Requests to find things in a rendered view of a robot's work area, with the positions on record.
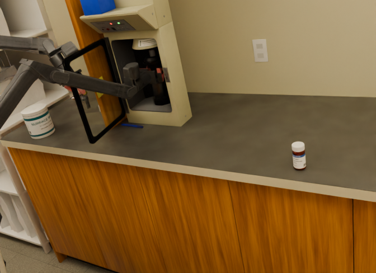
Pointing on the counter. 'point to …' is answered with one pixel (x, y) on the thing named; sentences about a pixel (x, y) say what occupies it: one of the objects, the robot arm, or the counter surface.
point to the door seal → (79, 95)
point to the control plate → (113, 26)
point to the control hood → (149, 12)
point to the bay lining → (130, 53)
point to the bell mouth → (144, 43)
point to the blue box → (97, 2)
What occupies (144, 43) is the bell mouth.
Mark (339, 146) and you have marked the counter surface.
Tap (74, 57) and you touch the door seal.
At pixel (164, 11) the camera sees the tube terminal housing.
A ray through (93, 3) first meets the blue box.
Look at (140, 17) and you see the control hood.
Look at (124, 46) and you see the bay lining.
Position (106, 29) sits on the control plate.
